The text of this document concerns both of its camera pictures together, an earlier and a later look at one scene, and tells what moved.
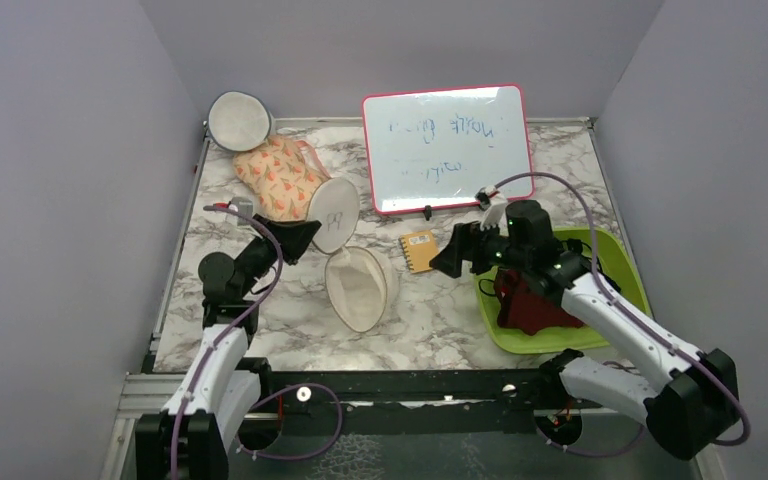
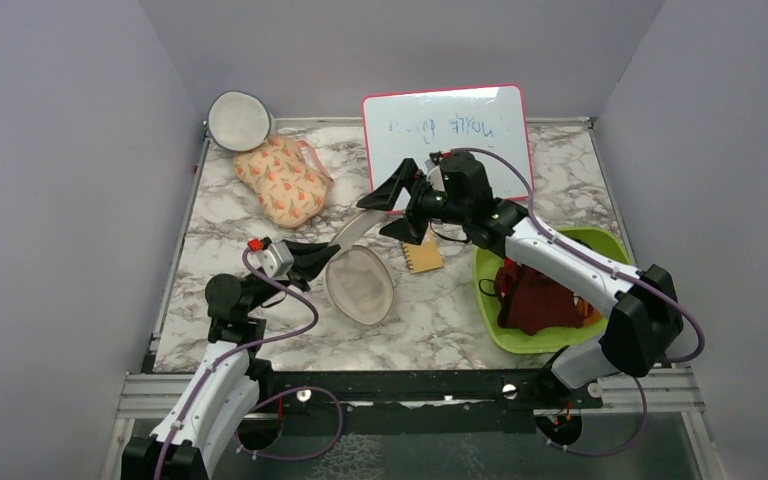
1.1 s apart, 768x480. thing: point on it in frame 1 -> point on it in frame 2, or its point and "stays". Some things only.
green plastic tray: x=616 y=262 stays
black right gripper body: x=490 y=249 -> x=426 y=204
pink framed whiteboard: x=436 y=149 stays
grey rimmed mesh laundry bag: x=238 y=121 stays
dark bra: x=524 y=307 stays
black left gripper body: x=258 y=258 -> x=299 y=274
